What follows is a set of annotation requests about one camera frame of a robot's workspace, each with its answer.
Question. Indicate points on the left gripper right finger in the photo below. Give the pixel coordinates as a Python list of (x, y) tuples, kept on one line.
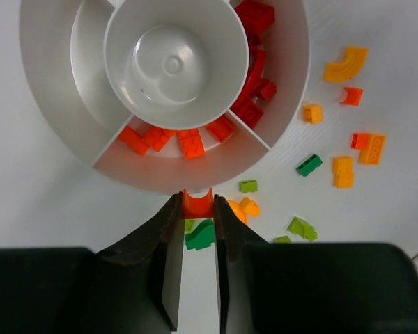
[(265, 287)]

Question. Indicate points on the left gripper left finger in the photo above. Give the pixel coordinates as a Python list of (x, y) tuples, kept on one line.
[(132, 286)]

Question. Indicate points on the orange legos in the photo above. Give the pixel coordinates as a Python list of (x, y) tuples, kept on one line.
[(190, 141)]

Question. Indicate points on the orange arch lego small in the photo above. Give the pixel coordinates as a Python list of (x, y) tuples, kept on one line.
[(353, 96)]

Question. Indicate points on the red legos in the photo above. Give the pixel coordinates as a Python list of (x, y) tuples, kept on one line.
[(256, 18)]

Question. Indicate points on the dark green curved lego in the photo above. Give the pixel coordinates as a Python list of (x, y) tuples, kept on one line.
[(202, 236)]

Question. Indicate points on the yellow orange lego cluster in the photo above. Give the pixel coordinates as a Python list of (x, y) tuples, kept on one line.
[(244, 209)]

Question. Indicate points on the lime lego top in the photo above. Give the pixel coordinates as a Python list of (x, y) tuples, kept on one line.
[(189, 225)]

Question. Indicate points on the red orange lego brick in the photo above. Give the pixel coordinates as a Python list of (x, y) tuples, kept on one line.
[(195, 208)]

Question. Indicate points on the lime lego beside cluster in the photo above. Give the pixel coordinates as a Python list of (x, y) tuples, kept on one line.
[(248, 186)]

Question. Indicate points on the small dark green lego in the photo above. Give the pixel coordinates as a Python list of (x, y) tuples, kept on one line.
[(309, 165)]

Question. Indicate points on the yellow orange lego group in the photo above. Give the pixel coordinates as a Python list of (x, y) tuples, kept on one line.
[(370, 147)]

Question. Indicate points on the small yellow lego brick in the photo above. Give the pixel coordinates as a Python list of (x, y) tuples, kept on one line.
[(313, 113)]

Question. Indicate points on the white round divided container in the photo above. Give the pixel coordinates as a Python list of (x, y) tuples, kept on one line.
[(95, 67)]

